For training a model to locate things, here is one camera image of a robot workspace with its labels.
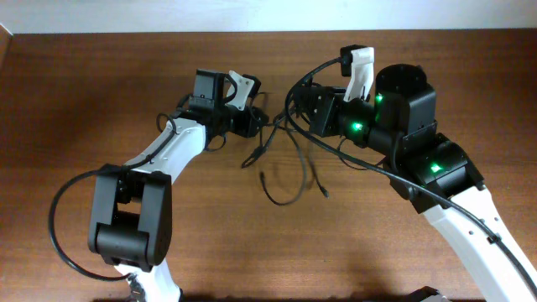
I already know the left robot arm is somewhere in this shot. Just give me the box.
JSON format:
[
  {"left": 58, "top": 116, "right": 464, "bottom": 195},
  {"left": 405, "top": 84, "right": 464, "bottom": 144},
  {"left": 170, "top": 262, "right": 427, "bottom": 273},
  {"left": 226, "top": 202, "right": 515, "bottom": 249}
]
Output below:
[{"left": 88, "top": 93, "right": 268, "bottom": 301}]

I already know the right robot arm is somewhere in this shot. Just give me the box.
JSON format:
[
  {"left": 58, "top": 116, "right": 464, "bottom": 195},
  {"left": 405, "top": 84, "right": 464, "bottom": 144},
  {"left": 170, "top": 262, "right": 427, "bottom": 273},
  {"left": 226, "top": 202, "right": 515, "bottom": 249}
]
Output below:
[{"left": 285, "top": 64, "right": 536, "bottom": 301}]

